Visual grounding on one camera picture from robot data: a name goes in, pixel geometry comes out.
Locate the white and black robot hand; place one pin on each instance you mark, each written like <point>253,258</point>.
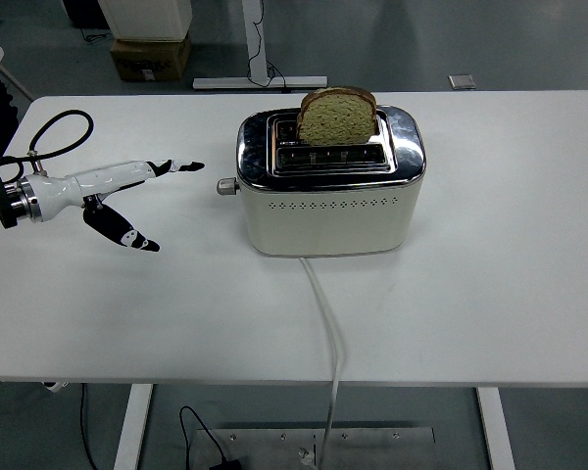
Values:
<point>103,176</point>

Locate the grey toaster lever knob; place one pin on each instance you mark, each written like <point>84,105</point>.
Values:
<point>227,186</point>

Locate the white toaster with chrome lid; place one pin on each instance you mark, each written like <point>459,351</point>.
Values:
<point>323,225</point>

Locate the brown cardboard box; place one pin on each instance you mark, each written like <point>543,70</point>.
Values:
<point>149,61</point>

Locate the large white box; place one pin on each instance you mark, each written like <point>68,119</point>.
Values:
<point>147,17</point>

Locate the black box on floor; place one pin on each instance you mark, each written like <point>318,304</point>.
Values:
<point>81,12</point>

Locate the white T-shaped stand leg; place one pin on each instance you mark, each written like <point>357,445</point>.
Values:
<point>255,44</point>

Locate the brown bread slice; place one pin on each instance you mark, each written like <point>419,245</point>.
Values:
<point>335,122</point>

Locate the white table leg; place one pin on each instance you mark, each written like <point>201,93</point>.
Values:
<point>495,426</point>
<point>132,426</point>

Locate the grey floor outlet plate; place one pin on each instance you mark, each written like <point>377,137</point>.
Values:
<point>462,81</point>

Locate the grey metal plate with screws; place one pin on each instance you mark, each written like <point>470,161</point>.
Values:
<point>372,448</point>

